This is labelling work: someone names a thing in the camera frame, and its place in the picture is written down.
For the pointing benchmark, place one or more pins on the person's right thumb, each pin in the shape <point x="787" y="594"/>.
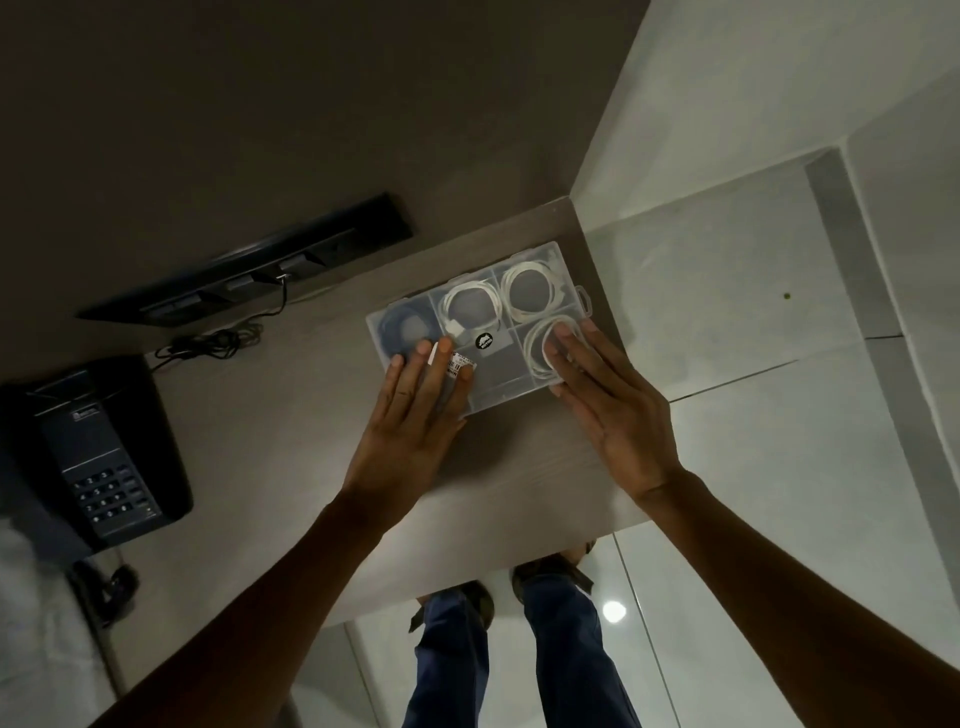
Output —
<point x="571" y="406"/>

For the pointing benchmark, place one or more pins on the white barcode label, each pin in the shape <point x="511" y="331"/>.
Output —
<point x="460" y="365"/>

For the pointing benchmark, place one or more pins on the black desk socket panel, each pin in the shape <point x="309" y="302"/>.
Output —
<point x="247" y="262"/>

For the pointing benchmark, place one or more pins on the person's right hand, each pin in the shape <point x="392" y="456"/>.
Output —
<point x="622" y="420"/>

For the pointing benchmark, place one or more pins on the white bedding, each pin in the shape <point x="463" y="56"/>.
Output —
<point x="37" y="637"/>

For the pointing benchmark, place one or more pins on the person's right middle finger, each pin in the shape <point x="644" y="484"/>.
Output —
<point x="581" y="352"/>

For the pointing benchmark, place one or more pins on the person's left shoe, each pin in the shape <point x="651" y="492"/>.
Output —
<point x="480" y="600"/>

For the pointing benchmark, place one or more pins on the person's right shoe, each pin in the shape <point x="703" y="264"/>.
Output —
<point x="551" y="566"/>

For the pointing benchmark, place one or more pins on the person's left hand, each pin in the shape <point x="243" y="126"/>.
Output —
<point x="409" y="442"/>

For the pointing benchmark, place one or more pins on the black desk telephone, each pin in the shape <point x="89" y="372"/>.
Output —
<point x="97" y="457"/>

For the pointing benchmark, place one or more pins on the round black sticker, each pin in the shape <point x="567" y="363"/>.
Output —
<point x="485" y="342"/>

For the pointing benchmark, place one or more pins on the person's left little finger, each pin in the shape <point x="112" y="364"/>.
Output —
<point x="390" y="386"/>

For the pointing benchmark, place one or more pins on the person's left leg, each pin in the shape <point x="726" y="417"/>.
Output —
<point x="450" y="667"/>

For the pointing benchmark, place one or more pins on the person's shoe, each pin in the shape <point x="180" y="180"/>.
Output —
<point x="551" y="566"/>
<point x="480" y="600"/>

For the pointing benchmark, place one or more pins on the person's leg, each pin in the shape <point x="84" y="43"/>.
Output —
<point x="574" y="652"/>
<point x="450" y="667"/>

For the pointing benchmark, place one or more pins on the person's right leg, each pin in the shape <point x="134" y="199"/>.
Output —
<point x="574" y="652"/>

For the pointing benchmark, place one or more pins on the clear plastic organizer box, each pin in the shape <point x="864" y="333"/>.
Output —
<point x="495" y="375"/>

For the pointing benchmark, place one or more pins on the person's left forearm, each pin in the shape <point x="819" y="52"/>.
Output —
<point x="255" y="615"/>

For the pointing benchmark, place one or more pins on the person's left middle finger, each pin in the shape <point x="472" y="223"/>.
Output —
<point x="441" y="375"/>

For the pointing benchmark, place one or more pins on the person's right forearm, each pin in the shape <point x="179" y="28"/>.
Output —
<point x="795" y="607"/>

